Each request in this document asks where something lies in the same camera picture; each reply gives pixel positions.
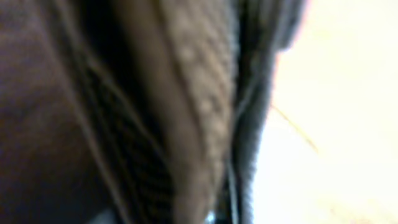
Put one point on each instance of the grey shorts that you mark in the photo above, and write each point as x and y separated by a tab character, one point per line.
136	111

